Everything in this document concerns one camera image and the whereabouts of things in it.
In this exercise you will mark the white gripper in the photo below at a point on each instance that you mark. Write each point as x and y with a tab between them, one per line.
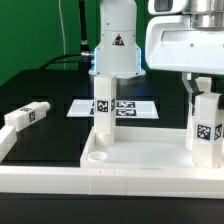
172	44

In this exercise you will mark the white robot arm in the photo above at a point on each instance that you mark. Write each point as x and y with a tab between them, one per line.
117	52

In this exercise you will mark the fiducial marker sheet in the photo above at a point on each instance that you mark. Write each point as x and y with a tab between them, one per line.
124	109

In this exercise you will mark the white U-shaped fence frame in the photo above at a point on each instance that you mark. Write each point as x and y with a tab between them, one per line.
201	183

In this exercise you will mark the white desk top tray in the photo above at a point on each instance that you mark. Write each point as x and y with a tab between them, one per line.
139	148

